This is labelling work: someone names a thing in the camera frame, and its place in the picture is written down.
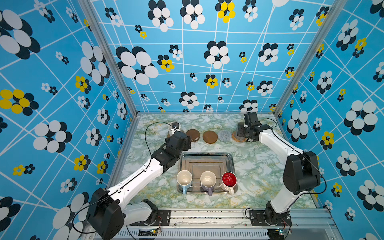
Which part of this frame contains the woven rattan coaster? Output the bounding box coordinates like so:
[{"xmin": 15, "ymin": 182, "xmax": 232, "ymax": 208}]
[{"xmin": 232, "ymin": 131, "xmax": 247, "ymax": 143}]

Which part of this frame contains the round brown coaster front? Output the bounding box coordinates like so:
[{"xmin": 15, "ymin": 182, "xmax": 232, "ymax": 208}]
[{"xmin": 186, "ymin": 129, "xmax": 201, "ymax": 143}]

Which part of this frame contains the round brown coaster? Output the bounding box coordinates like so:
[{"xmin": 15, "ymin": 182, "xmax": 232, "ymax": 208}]
[
  {"xmin": 186, "ymin": 129, "xmax": 201, "ymax": 143},
  {"xmin": 203, "ymin": 131, "xmax": 218, "ymax": 144}
]

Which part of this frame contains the grey silicone round coaster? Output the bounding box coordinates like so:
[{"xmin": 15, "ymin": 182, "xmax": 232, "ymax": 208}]
[{"xmin": 217, "ymin": 130, "xmax": 232, "ymax": 142}]

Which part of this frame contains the white mug blue handle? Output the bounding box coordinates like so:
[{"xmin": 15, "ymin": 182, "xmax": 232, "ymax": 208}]
[{"xmin": 177, "ymin": 170, "xmax": 193, "ymax": 195}]

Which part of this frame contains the white mug purple handle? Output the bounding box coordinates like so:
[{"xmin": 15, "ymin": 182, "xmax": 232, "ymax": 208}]
[{"xmin": 200, "ymin": 171, "xmax": 217, "ymax": 197}]

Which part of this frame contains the red interior white mug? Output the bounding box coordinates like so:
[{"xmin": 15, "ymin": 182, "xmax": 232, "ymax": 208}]
[{"xmin": 221, "ymin": 172, "xmax": 238, "ymax": 195}]

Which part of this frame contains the white speckled mug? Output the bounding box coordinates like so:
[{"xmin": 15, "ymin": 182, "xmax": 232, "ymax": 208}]
[{"xmin": 168, "ymin": 125, "xmax": 180, "ymax": 137}]

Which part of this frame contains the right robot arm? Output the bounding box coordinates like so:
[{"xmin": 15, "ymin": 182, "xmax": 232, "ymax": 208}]
[{"xmin": 236, "ymin": 113, "xmax": 322, "ymax": 225}]

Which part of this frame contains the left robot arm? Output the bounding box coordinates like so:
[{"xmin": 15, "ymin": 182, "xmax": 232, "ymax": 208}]
[{"xmin": 86, "ymin": 131, "xmax": 191, "ymax": 240}]

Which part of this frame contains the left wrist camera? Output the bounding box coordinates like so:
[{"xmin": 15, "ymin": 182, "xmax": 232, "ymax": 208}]
[{"xmin": 169, "ymin": 122, "xmax": 181, "ymax": 134}]

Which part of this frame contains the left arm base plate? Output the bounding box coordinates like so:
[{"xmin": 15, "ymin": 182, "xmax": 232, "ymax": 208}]
[{"xmin": 130, "ymin": 210, "xmax": 171, "ymax": 227}]

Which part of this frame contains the aluminium front frame rail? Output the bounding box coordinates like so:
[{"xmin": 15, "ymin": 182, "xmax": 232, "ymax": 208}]
[{"xmin": 80, "ymin": 206, "xmax": 343, "ymax": 240}]

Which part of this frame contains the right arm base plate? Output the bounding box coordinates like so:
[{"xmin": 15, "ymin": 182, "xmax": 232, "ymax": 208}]
[{"xmin": 246, "ymin": 210, "xmax": 292, "ymax": 227}]

